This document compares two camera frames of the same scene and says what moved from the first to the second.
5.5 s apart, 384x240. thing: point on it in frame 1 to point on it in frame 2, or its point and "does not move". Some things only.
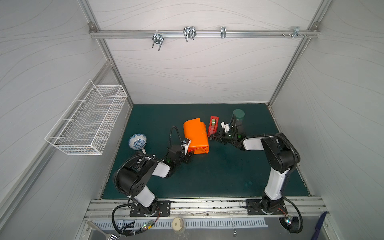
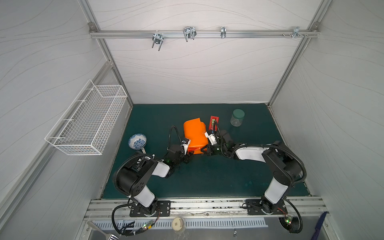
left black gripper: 187,157 does not move
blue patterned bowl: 137,141 does not move
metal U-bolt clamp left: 157,38 does not move
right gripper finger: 218,136 to 208,152
